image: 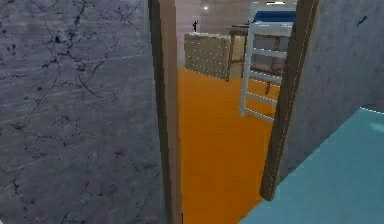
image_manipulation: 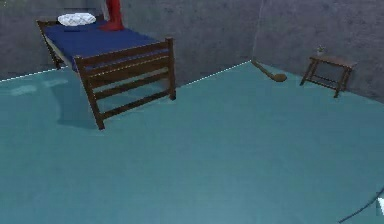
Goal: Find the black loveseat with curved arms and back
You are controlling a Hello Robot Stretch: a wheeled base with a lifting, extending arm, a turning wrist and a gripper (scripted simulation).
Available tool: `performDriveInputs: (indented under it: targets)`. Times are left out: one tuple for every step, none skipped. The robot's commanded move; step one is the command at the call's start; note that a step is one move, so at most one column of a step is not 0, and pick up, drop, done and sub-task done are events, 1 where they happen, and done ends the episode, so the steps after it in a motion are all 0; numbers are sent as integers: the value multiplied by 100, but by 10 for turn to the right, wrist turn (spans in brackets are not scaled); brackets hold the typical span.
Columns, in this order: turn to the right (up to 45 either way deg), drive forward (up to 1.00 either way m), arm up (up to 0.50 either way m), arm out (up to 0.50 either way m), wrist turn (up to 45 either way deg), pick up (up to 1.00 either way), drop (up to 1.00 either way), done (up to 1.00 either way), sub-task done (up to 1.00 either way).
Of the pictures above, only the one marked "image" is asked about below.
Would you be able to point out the beige woven cabinet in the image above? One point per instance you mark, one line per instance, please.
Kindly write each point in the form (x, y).
(206, 55)

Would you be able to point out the brown wooden table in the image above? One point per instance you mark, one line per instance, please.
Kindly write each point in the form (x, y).
(238, 40)

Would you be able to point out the small black figurine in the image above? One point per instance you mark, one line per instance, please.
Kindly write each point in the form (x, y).
(195, 25)

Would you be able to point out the blue mattress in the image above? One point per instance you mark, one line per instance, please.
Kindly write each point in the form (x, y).
(273, 16)

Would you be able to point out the white bunk bed frame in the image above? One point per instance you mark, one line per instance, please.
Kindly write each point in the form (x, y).
(248, 63)

